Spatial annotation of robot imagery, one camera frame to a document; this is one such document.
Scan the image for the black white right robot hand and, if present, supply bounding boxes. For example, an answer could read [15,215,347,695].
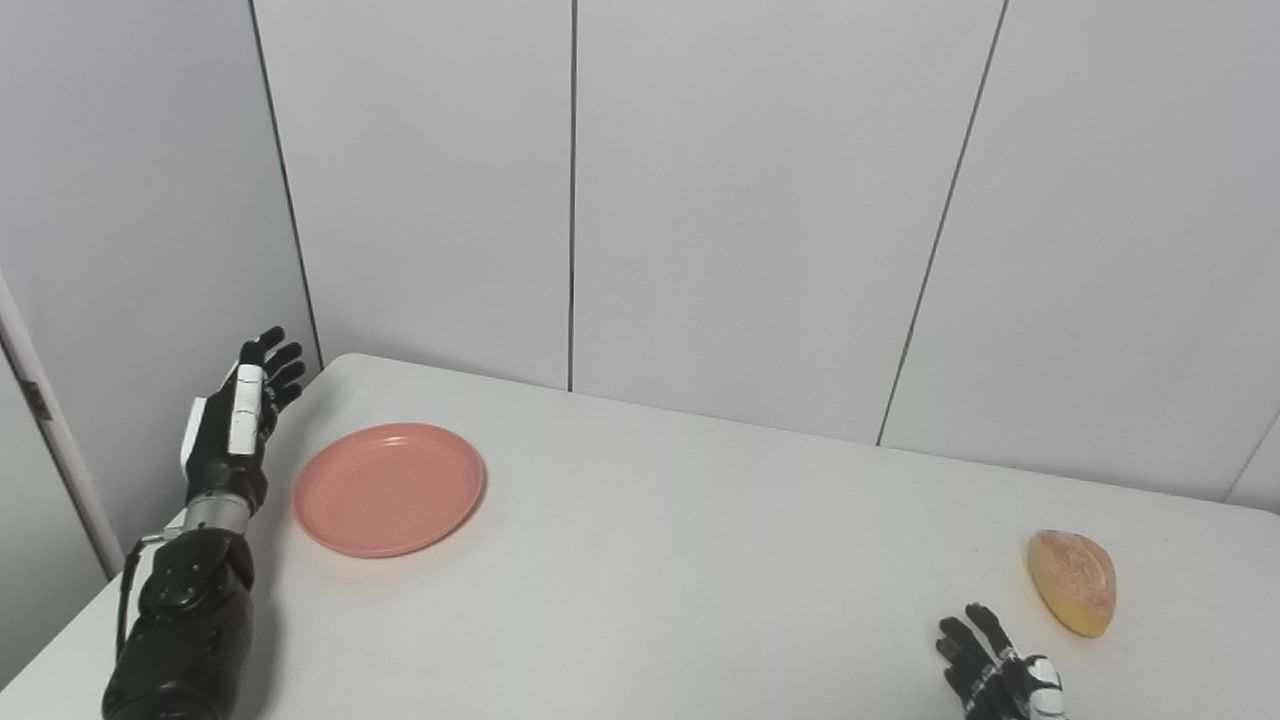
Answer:
[935,602,1069,720]

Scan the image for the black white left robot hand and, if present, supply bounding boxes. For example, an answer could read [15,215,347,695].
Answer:
[180,326,307,517]

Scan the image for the golden bread roll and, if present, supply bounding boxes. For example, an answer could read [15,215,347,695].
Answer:
[1027,529,1118,639]

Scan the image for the pink round plate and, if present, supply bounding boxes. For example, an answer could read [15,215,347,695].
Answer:
[293,422,488,559]

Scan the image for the white partition post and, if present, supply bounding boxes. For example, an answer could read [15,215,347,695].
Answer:
[0,270,127,581]

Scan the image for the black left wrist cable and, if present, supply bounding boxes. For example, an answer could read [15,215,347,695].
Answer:
[114,530,187,663]

